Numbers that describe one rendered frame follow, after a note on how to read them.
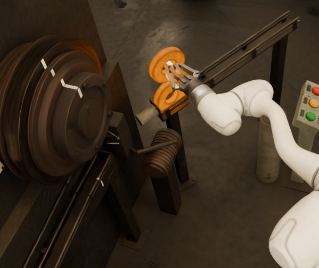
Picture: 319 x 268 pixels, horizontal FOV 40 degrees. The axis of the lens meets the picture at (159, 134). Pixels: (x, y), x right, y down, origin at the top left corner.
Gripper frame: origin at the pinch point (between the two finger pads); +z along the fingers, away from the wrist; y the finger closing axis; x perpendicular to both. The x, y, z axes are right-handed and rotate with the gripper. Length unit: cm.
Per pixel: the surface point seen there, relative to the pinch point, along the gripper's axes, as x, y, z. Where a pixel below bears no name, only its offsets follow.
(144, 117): -23.8, -14.9, -0.4
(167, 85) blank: -14.1, -0.8, 0.9
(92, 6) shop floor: -101, 36, 178
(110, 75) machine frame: -6.3, -19.3, 14.6
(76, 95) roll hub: 33, -43, -22
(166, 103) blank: -23.4, -3.0, -0.3
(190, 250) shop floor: -91, -23, -38
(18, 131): 35, -61, -25
